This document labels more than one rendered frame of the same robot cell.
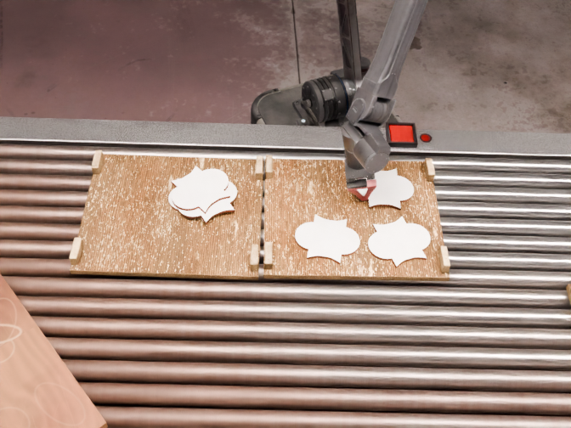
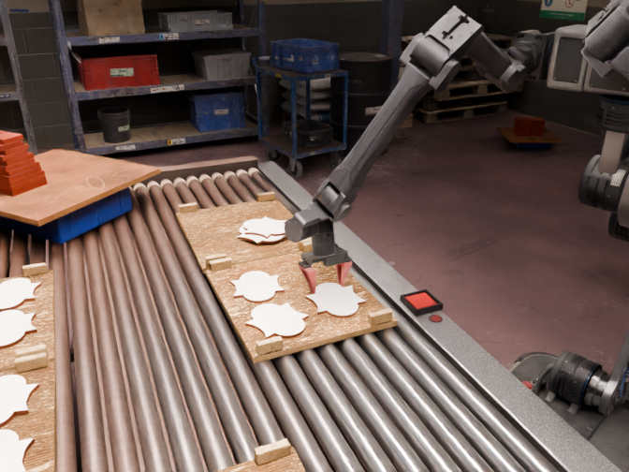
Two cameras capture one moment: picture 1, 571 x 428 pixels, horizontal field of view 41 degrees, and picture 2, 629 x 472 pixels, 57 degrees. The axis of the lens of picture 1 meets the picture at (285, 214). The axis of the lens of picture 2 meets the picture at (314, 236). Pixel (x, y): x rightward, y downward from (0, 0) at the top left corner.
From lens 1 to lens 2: 1.65 m
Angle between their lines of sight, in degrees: 57
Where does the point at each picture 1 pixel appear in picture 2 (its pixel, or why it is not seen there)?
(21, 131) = (280, 181)
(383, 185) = (337, 298)
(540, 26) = not seen: outside the picture
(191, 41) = (585, 323)
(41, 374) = (70, 199)
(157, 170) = (277, 215)
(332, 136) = (384, 272)
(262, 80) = not seen: hidden behind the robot
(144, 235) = (216, 225)
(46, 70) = (470, 275)
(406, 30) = (369, 132)
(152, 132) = not seen: hidden behind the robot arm
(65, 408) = (47, 209)
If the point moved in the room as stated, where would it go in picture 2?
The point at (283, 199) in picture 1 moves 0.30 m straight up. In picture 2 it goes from (286, 261) to (285, 156)
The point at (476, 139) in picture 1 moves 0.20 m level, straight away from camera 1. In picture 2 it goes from (469, 349) to (559, 347)
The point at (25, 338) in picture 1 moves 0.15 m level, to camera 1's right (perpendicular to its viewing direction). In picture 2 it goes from (95, 190) to (97, 208)
